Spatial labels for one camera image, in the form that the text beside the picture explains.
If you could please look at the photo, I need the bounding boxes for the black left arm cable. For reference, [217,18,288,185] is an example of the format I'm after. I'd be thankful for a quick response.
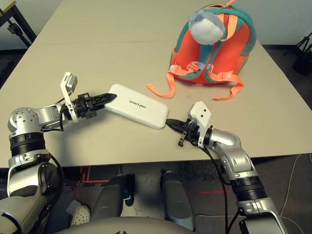
[14,104,73,234]

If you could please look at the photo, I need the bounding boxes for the black-framed wooden side table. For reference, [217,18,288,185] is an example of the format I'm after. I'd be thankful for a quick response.
[0,4,34,51]

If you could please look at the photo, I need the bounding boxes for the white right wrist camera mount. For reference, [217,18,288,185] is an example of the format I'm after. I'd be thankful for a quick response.
[186,100,213,149]

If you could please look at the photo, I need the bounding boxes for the thin white floor cable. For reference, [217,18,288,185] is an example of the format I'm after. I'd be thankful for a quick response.
[279,153,312,221]

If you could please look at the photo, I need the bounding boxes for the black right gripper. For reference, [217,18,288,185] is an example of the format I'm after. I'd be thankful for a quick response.
[166,118,204,148]

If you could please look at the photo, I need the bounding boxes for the white power bank box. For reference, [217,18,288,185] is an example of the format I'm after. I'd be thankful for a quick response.
[103,84,169,130]

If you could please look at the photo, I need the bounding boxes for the black clamp with pole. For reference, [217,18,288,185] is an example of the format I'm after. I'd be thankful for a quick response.
[6,20,20,35]

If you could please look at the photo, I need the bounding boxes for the black bin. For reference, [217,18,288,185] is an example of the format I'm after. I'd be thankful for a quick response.
[292,45,312,76]

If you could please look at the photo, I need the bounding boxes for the grey-blue plush pendant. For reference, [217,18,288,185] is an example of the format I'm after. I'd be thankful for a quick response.
[187,4,225,46]

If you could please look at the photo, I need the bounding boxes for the grey robot leg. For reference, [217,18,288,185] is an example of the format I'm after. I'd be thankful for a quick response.
[92,167,136,219]
[159,169,195,230]

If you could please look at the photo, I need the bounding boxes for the grey floor mat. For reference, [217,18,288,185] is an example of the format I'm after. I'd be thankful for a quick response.
[195,214,236,234]

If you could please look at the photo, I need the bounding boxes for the orange and teal backpack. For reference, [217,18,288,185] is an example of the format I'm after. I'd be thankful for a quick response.
[146,0,258,101]

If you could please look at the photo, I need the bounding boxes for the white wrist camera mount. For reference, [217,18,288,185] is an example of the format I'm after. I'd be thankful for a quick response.
[59,71,80,123]
[186,100,213,149]

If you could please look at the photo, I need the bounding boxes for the black tripod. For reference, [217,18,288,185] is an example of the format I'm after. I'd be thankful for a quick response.
[296,31,312,53]

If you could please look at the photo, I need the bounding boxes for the white perforated clog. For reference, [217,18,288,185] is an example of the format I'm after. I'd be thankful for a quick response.
[72,204,92,226]

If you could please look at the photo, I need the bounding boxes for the grey right robot leg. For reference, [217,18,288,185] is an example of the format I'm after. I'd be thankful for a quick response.
[159,169,195,230]

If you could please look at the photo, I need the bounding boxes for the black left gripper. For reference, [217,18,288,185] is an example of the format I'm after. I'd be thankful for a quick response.
[72,92,118,120]

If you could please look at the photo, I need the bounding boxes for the grey left robot leg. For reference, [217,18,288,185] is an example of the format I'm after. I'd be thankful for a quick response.
[92,167,136,219]

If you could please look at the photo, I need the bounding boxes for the grey paper sheet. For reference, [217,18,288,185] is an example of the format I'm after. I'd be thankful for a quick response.
[66,199,81,216]

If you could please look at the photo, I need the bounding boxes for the grey robot torso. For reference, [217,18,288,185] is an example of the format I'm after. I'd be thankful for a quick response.
[52,215,195,234]

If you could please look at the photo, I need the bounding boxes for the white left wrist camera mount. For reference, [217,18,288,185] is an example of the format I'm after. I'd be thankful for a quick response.
[59,71,80,123]

